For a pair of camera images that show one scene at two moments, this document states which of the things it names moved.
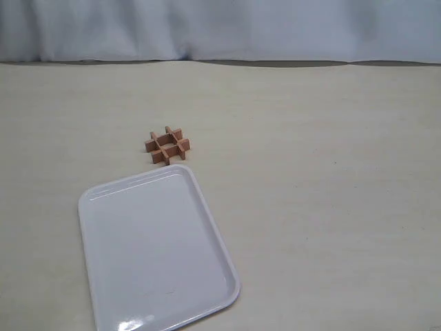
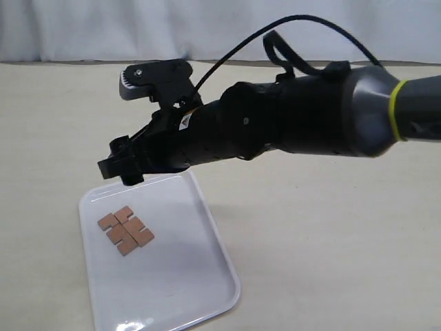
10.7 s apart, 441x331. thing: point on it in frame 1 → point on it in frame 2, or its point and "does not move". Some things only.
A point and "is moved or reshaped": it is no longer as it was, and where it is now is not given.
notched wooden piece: (180, 149) is moved or reshaped
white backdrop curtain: (258, 30) does not move
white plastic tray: (155, 259) does not move
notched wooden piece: (165, 155) is moved or reshaped
